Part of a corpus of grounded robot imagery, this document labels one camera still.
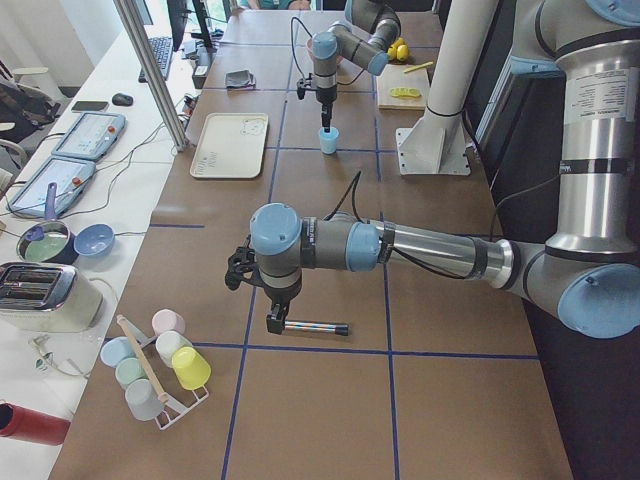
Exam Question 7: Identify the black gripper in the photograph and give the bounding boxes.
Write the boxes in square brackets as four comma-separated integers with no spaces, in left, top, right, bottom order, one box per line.
[319,88,334,132]
[266,289,291,334]

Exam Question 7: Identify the light blue plastic cup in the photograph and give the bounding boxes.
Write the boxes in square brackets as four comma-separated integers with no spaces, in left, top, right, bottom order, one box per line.
[318,126,340,155]

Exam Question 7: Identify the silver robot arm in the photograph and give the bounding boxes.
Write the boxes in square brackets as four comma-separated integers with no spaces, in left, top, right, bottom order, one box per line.
[311,0,401,133]
[229,1,639,338]

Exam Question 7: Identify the pink bowl of ice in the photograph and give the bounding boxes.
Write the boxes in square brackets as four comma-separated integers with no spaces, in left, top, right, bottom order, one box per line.
[306,38,315,61]

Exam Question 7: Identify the yellow cup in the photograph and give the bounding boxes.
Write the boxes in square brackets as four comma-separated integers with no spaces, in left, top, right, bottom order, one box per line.
[171,346,212,391]

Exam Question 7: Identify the white cup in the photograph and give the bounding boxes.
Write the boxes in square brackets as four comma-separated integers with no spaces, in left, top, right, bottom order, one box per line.
[155,330,193,369]

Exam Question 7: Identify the pink cup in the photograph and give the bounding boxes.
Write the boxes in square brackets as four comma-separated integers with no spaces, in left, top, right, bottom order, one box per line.
[151,309,186,336]

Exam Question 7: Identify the white cup rack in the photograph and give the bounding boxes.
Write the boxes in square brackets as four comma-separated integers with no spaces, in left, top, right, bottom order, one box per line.
[116,314,210,431]

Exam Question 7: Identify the grey cup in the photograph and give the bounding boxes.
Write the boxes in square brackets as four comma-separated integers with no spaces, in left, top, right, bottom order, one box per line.
[125,378,164,421]

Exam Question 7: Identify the green cup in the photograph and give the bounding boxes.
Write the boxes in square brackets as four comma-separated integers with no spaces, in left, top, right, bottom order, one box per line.
[115,357,147,390]

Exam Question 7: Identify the light blue rack cup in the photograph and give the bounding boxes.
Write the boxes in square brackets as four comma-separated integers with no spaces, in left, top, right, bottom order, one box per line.
[100,336,135,368]

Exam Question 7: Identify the steel muddler black tip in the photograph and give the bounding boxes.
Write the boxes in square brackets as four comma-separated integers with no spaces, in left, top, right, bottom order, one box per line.
[284,321,349,336]

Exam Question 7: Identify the yellow lemon slices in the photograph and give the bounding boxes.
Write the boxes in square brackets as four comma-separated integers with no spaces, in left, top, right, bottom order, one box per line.
[389,87,422,99]

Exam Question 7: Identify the wooden cutting board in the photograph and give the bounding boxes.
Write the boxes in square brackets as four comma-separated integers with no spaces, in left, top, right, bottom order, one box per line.
[376,65,430,111]

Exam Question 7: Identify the grey folded cloth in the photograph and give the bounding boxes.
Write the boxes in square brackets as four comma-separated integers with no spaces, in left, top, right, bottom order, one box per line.
[225,70,256,90]

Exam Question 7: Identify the cream bear tray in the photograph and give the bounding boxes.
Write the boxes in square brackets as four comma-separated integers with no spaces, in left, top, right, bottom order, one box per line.
[190,113,269,179]

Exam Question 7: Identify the yellow plastic knife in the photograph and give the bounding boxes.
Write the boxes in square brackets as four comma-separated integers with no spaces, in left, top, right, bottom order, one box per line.
[403,61,434,74]

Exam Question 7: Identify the black keyboard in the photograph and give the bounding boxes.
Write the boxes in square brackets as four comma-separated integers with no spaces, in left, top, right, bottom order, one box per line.
[148,37,173,80]

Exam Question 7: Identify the blue bowl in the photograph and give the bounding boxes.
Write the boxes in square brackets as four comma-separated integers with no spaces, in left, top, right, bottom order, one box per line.
[74,224,115,258]

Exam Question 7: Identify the computer mouse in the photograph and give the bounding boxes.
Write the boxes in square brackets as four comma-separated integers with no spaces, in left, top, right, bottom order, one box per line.
[111,93,134,107]

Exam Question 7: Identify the upper teach pendant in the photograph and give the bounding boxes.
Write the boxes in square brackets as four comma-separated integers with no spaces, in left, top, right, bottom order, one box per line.
[52,111,126,162]

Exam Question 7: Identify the teach pendant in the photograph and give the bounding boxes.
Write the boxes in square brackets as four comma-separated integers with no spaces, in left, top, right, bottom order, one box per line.
[52,111,126,162]
[7,156,96,219]

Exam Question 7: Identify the blue saucepan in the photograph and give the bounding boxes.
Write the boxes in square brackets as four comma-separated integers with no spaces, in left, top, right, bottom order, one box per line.
[16,182,78,265]

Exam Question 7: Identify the cream toaster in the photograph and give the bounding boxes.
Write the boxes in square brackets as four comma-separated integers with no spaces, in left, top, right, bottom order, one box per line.
[1,262,103,333]

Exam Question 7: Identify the black smartphone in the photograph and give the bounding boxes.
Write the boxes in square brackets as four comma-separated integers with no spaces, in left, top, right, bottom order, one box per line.
[71,100,110,113]

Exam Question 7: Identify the lower teach pendant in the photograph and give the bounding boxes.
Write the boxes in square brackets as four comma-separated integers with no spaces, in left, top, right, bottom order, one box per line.
[7,156,96,219]

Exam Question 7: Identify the red bottle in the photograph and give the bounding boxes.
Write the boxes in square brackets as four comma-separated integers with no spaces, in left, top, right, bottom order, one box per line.
[1,402,70,446]

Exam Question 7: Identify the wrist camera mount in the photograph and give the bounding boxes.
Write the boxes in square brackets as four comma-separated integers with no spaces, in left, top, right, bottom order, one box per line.
[296,74,316,100]
[224,235,263,291]

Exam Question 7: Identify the camera cable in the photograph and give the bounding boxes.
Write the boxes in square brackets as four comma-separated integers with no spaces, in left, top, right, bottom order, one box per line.
[289,16,375,87]

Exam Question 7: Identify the aluminium frame post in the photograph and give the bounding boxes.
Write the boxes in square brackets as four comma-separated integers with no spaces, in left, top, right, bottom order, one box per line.
[114,0,189,152]

